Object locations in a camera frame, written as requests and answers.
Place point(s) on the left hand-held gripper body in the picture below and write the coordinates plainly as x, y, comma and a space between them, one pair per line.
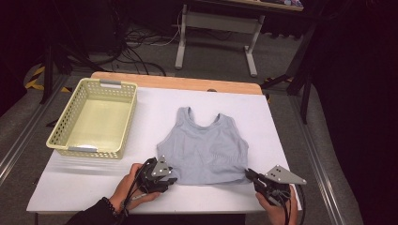
159, 168

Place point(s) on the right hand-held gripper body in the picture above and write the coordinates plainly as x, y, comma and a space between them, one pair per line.
281, 176

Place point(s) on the light grey tank top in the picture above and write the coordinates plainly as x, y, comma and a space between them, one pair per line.
203, 150

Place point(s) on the black metal stand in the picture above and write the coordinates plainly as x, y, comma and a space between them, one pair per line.
48, 75
305, 93

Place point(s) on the pale yellow perforated plastic basket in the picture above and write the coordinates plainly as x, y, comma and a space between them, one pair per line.
100, 122

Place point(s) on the aluminium floor rail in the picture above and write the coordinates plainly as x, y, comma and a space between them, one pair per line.
25, 131
316, 162

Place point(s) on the person's right hand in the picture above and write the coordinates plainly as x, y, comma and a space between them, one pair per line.
281, 215

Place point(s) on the white table mat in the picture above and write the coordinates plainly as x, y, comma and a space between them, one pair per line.
250, 118

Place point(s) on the yellow black floor tape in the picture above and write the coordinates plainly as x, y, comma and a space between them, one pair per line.
33, 82

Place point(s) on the person's left hand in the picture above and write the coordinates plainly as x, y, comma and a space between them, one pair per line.
128, 190

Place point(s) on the white framed desk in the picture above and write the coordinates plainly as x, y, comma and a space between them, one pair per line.
219, 23

